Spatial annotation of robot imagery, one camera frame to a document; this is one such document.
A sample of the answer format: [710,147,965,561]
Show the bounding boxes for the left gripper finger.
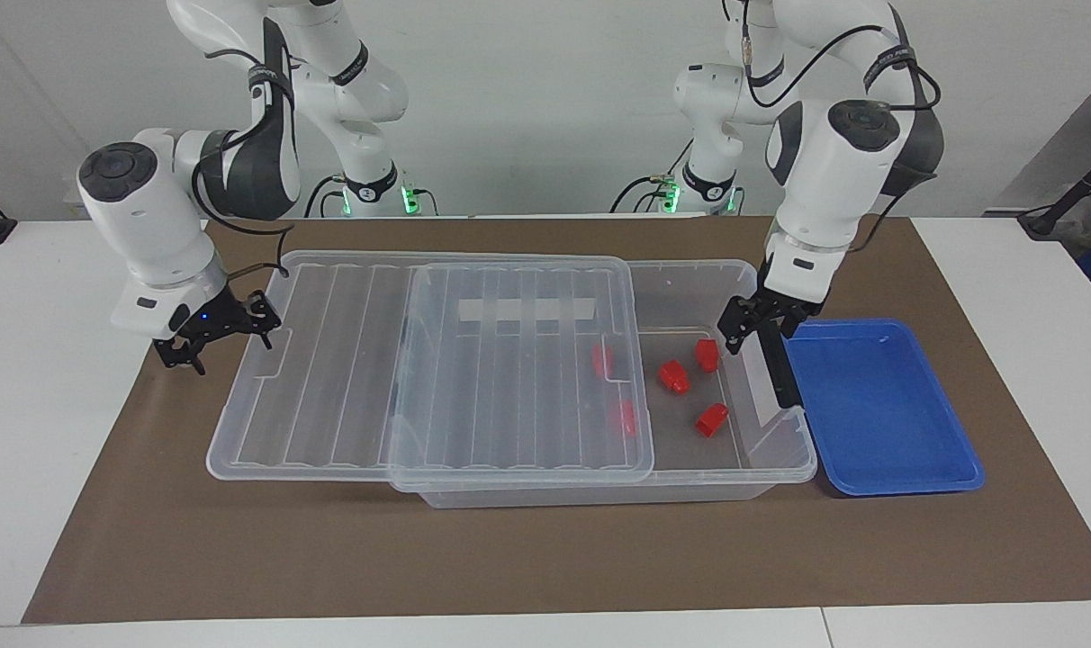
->
[759,321,798,391]
[717,296,763,357]

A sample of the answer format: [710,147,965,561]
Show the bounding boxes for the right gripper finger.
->
[248,292,284,351]
[154,337,207,376]

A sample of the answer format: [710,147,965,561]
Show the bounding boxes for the clear ribbed plastic lid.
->
[206,250,656,494]

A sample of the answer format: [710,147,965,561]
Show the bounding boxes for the blue plastic tray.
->
[778,317,987,498]

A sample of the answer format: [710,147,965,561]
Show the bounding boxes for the clear plastic storage box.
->
[391,259,818,510]

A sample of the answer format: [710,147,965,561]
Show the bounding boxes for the brown table mat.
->
[22,216,1091,625]

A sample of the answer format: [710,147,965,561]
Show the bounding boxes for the black stand leg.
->
[1018,144,1091,239]

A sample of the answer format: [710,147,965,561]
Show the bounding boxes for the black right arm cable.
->
[190,18,296,280]

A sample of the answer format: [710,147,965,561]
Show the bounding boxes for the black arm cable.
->
[190,18,296,280]
[739,0,944,255]

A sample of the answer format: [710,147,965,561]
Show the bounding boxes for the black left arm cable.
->
[739,0,944,255]

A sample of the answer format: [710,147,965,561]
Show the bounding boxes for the black base cable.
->
[304,174,345,219]
[609,139,692,215]

